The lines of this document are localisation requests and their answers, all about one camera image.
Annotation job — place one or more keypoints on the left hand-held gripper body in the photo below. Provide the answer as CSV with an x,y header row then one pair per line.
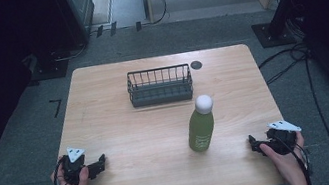
x,y
72,167

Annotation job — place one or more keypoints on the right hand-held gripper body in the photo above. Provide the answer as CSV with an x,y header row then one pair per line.
x,y
283,140

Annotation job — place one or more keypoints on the person's right hand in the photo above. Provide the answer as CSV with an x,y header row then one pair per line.
x,y
287,163

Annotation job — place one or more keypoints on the green bottle with white cap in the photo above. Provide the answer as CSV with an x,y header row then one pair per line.
x,y
201,130

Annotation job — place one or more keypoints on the black round table grommet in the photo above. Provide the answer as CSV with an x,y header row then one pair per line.
x,y
196,65

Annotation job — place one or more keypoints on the black flat stand base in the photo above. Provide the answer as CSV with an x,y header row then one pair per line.
x,y
50,70

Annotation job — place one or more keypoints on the black equipment cabinet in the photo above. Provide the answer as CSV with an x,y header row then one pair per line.
x,y
78,12

